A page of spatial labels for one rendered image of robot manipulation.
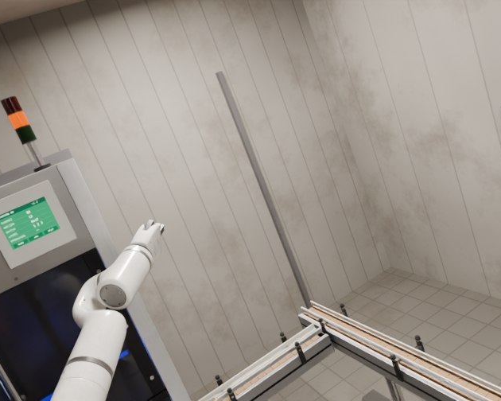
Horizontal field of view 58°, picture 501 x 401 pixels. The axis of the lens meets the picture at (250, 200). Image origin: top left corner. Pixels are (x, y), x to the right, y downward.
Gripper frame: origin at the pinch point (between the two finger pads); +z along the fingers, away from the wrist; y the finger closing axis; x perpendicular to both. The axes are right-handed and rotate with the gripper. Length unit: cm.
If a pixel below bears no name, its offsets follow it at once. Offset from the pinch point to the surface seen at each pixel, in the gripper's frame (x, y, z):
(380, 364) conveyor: -78, -71, 35
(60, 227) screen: 36.1, -9.1, 10.9
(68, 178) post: 35.6, 4.9, 19.0
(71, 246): 33.5, -15.8, 11.3
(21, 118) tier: 53, 22, 25
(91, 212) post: 29.0, -6.3, 18.5
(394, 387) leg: -87, -86, 39
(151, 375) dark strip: 7, -64, 8
